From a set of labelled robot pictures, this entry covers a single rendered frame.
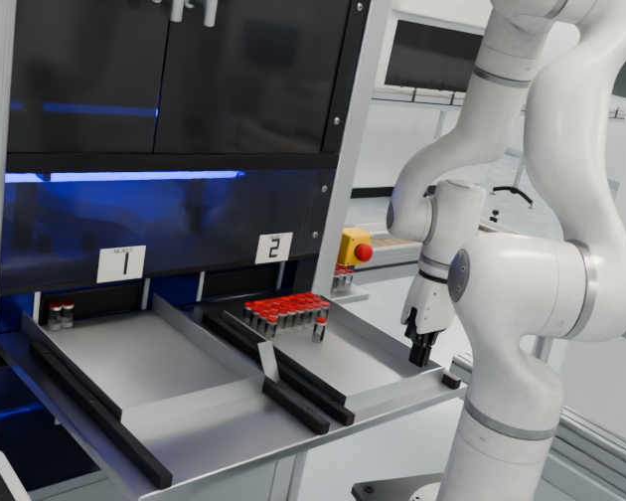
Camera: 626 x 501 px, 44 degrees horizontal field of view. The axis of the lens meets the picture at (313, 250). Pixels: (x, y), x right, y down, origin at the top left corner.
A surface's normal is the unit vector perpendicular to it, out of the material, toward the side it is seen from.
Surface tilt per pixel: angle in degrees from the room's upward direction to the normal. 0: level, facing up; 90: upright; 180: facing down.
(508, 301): 86
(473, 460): 90
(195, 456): 0
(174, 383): 0
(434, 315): 93
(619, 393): 90
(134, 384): 0
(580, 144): 69
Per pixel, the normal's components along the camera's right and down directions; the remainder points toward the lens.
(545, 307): 0.11, 0.43
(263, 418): 0.18, -0.93
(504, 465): -0.15, 0.29
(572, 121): -0.14, -0.08
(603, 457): -0.72, 0.08
